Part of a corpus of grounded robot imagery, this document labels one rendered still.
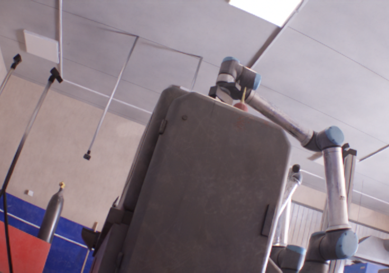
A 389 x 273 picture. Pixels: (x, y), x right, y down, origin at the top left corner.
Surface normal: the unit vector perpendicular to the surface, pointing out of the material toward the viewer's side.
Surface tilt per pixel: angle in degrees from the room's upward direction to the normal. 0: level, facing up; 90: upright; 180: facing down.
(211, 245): 90
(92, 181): 90
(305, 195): 90
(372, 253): 82
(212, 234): 90
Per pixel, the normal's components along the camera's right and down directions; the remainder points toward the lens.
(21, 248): 0.57, -0.21
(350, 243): 0.36, -0.22
